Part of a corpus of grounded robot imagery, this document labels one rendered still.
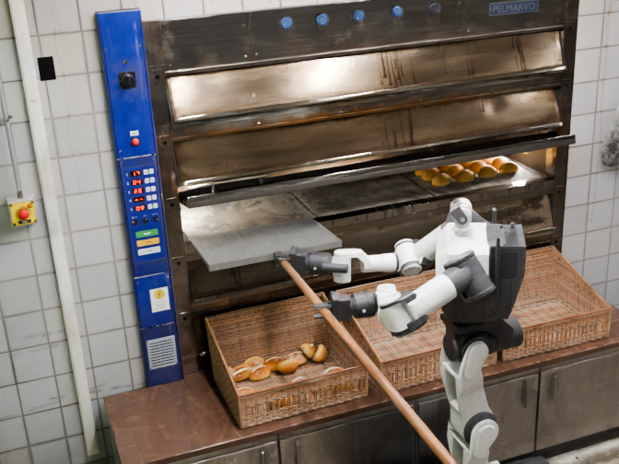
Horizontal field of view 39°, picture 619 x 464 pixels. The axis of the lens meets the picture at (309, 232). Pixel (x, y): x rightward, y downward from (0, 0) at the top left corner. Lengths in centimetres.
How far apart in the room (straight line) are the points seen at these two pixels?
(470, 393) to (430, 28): 153
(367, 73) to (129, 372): 162
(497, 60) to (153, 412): 210
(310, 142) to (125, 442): 142
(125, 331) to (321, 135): 116
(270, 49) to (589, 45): 152
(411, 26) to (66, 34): 140
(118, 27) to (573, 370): 242
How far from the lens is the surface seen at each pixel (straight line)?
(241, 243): 358
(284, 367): 375
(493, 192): 412
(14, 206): 338
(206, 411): 362
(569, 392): 412
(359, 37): 364
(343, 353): 378
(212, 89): 346
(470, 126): 394
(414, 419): 240
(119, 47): 332
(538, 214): 431
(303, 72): 357
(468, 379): 320
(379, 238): 392
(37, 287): 359
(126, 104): 337
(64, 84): 335
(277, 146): 359
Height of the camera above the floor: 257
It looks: 22 degrees down
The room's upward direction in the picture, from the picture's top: 3 degrees counter-clockwise
